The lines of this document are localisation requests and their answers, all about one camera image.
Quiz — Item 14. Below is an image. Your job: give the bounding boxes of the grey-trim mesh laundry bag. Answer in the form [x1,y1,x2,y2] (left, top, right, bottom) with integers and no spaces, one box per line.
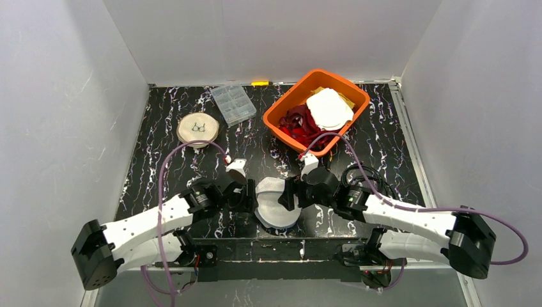
[254,177,302,230]

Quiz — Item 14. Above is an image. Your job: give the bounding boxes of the plain white bra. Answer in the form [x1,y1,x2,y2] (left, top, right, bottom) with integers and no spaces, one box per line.
[306,88,354,130]

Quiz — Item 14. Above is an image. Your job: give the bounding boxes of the yellow bra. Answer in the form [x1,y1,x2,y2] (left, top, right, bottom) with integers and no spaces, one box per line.
[311,86,355,109]

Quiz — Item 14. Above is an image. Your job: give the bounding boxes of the dark maroon bra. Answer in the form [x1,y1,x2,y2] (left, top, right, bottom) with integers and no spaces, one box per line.
[279,104,320,137]

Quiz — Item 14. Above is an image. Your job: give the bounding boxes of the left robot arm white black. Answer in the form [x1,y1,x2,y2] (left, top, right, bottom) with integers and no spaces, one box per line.
[71,175,258,290]

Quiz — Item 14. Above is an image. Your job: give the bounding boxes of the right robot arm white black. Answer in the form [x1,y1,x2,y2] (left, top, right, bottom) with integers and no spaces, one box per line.
[278,167,496,279]

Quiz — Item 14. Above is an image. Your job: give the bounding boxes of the red bra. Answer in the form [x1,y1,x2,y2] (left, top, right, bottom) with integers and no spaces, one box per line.
[280,126,333,150]

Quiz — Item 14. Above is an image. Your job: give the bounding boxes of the clear plastic compartment box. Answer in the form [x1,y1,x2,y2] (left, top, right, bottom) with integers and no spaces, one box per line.
[210,84,256,127]

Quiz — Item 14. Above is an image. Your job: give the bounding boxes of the orange plastic bin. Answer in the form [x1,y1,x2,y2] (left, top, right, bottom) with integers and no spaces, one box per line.
[263,69,369,157]

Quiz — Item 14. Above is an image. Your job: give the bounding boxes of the yellow marker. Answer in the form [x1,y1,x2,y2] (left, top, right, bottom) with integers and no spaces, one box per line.
[251,81,272,86]

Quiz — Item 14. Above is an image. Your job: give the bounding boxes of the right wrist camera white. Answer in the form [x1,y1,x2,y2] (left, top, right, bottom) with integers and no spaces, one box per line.
[300,152,319,180]

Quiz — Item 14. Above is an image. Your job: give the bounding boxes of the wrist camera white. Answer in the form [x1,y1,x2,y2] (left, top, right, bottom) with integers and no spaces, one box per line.
[226,159,246,178]
[300,152,319,180]

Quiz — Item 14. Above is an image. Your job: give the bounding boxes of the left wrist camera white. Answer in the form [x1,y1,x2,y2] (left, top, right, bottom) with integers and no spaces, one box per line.
[226,159,246,178]

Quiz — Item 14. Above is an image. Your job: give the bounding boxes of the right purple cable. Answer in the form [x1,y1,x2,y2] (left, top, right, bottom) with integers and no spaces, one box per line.
[301,132,529,266]

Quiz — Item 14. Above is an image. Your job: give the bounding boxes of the purple cable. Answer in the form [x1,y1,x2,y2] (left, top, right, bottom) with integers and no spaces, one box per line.
[301,132,529,266]
[139,140,229,307]

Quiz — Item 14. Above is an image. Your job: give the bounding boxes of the coiled black cable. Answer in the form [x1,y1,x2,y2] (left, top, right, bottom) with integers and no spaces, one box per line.
[341,164,401,200]

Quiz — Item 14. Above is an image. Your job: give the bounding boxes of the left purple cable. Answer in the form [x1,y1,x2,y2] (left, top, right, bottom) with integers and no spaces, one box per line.
[139,140,229,307]

